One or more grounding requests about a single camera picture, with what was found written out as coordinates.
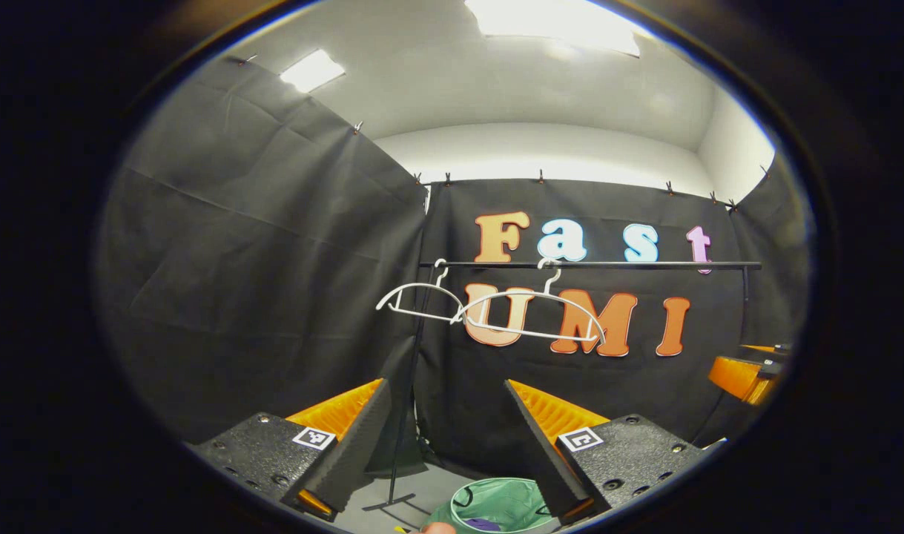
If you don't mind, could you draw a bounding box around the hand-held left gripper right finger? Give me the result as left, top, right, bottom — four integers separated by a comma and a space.
504, 380, 728, 524

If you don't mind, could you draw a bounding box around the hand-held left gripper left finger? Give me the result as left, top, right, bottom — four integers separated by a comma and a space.
188, 378, 392, 520

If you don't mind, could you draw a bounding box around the green laundry hamper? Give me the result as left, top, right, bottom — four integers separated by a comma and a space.
422, 477, 564, 534

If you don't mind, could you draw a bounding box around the black clothes rack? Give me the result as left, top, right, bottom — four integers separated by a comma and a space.
363, 260, 762, 512

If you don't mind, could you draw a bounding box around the white clothes hanger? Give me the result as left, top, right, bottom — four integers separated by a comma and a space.
452, 257, 607, 346
375, 258, 467, 325

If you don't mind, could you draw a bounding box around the small ceiling light panel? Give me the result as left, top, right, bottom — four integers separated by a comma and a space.
280, 49, 347, 94

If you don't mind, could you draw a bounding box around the large ceiling light panel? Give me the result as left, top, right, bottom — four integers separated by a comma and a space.
465, 0, 643, 58

